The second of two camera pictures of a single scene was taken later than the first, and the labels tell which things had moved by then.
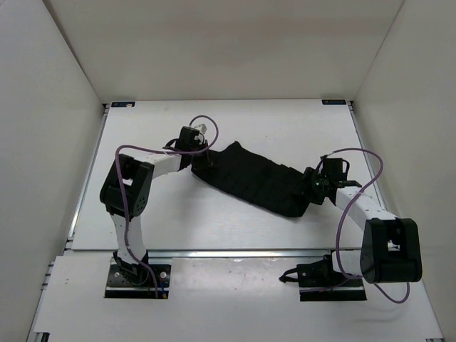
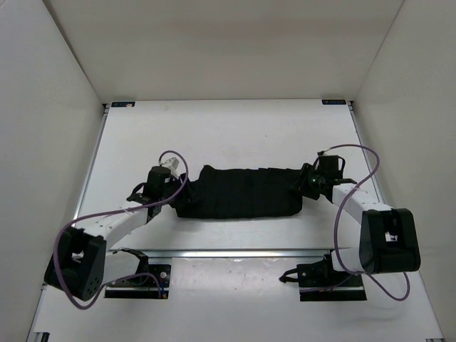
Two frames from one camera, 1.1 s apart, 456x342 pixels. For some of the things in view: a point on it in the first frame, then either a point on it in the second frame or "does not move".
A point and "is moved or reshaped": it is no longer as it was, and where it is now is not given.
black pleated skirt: [256, 178] is moved or reshaped
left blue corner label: [122, 104] does not move
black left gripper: [204, 145] → [175, 180]
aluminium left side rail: [69, 246] does not move
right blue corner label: [333, 102] does not move
